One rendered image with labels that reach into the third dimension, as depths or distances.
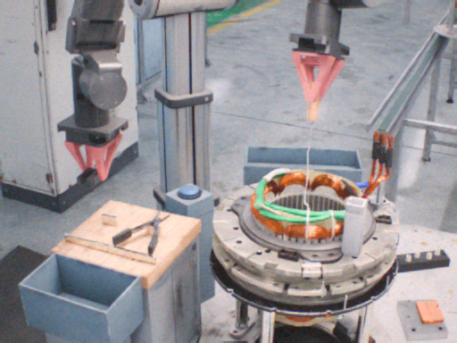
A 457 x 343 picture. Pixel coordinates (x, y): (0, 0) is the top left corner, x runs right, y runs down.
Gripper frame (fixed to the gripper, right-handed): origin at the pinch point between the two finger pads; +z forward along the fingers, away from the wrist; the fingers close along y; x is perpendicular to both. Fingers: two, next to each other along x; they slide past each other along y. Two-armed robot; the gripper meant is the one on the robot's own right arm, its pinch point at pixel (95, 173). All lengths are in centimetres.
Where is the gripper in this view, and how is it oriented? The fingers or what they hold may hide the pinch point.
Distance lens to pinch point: 111.2
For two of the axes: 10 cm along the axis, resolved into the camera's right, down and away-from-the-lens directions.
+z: -0.1, 9.0, 4.4
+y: 9.3, 1.8, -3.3
